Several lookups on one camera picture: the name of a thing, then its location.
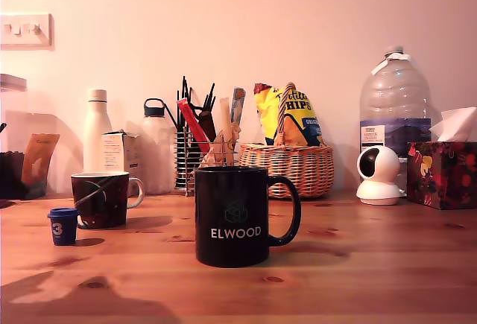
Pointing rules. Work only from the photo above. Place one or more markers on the blue coffee capsule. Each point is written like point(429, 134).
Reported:
point(61, 231)

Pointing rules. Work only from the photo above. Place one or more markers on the cream sachet stick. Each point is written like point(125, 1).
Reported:
point(225, 115)

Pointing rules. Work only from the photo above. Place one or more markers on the brown sachet stick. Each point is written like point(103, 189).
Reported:
point(208, 126)

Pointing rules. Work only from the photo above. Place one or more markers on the blue and orange sachet stick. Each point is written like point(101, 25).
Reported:
point(237, 104)

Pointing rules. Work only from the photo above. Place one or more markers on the red sachet stick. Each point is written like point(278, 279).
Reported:
point(194, 126)

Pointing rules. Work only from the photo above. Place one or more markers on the black straw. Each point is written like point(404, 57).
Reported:
point(209, 97)
point(184, 100)
point(171, 117)

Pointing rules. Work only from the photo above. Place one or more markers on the yellow tortilla chips bag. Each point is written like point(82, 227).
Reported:
point(302, 123)

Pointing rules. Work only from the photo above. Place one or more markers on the black mug with white lettering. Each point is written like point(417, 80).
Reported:
point(231, 219)

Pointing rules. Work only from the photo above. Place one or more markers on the clear bottle with dark cap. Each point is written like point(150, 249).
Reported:
point(156, 160)

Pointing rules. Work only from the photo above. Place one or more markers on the white printed carton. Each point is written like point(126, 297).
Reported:
point(113, 152)

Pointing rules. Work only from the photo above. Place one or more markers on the white metal bottle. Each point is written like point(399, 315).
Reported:
point(96, 134)

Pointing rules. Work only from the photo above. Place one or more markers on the large clear water bottle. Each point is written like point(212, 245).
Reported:
point(395, 100)

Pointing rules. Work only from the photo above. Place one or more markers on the orange paper packet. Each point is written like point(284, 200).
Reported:
point(41, 160)

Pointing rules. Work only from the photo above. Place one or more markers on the red floral tissue box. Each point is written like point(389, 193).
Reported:
point(443, 178)

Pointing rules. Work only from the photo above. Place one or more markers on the white tissue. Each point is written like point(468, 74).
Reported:
point(456, 123)

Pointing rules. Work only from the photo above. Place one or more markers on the small white round camera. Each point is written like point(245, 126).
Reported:
point(384, 190)

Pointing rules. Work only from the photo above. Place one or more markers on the white wall shelf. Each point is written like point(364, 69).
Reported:
point(11, 82)

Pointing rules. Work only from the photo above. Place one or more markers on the white wall switch plate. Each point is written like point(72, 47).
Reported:
point(26, 39)

